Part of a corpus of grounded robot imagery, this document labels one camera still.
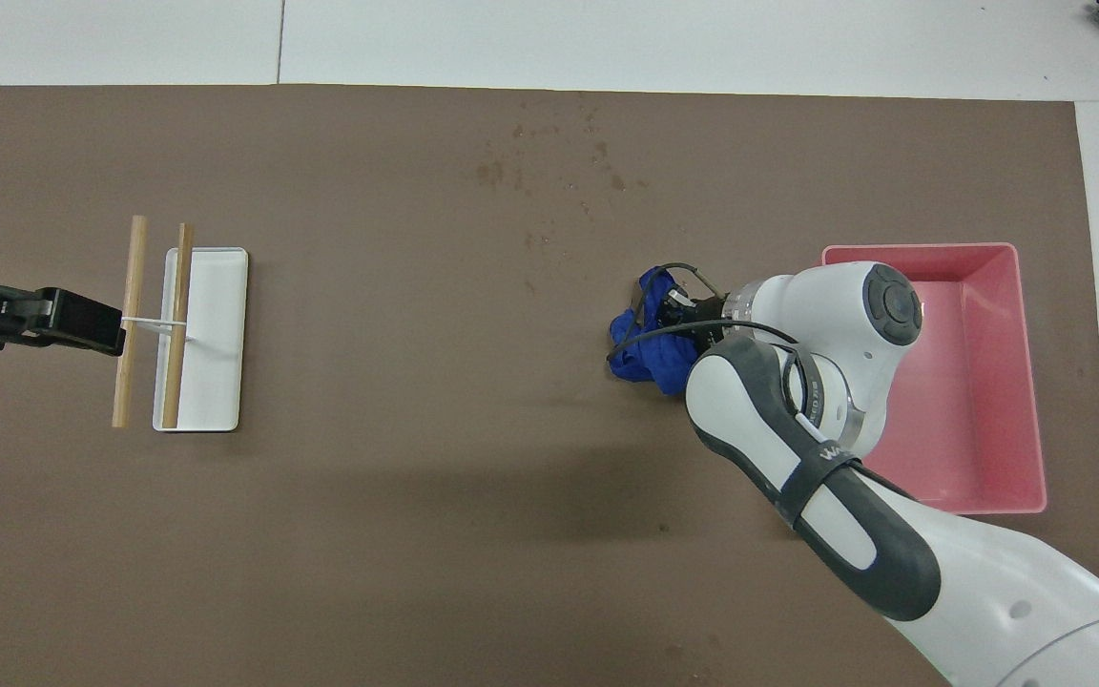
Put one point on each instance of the pink plastic bin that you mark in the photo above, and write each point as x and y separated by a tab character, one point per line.
974	410

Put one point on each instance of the blue towel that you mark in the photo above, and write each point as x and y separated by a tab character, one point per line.
650	358

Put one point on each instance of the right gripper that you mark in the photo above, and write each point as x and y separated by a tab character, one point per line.
702	313

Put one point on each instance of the wooden two-bar rack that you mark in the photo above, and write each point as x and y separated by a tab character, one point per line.
134	277

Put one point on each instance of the white rectangular tray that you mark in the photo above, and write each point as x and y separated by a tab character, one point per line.
216	372

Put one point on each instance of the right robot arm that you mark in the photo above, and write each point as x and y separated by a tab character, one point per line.
836	315

